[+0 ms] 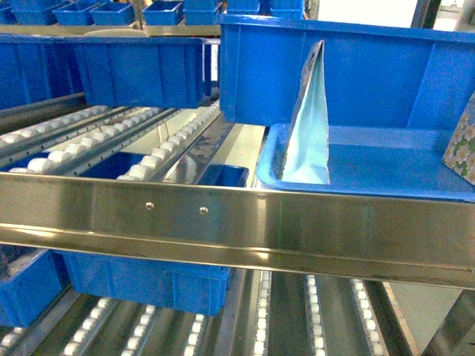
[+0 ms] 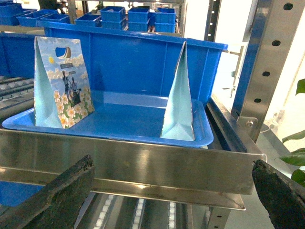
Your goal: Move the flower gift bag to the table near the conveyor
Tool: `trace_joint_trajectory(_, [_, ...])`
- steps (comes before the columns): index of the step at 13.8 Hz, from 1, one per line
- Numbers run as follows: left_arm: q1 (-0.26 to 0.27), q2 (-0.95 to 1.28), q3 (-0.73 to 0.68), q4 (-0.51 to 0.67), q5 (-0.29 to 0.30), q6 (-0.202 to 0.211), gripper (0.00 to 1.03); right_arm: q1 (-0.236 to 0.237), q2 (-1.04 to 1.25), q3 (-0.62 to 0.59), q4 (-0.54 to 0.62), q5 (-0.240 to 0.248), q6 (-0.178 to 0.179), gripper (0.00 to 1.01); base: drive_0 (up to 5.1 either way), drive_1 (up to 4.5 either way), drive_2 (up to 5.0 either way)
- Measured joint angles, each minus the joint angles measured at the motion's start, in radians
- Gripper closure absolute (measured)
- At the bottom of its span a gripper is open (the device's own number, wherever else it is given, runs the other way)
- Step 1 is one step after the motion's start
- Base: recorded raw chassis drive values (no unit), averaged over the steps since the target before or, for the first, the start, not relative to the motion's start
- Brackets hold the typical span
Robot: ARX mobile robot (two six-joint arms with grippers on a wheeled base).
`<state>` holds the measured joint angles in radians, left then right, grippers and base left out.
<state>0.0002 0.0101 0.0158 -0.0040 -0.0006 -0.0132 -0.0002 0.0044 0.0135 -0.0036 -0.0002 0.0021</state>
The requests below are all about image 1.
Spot white roller track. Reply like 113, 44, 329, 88
1, 100, 219, 181

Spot large blue bin behind tray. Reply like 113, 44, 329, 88
218, 15, 474, 131

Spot blue bin upper left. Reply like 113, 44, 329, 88
1, 33, 207, 109

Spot light blue plastic tray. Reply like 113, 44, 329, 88
256, 124, 474, 202

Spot stainless steel rack rail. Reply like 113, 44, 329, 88
1, 173, 474, 289

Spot blue bin lower shelf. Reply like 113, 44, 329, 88
57, 251, 231, 316

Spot blue bin lower left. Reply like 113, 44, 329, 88
1, 249, 70, 327

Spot flower gift bag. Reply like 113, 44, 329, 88
281, 40, 330, 185
442, 95, 475, 185

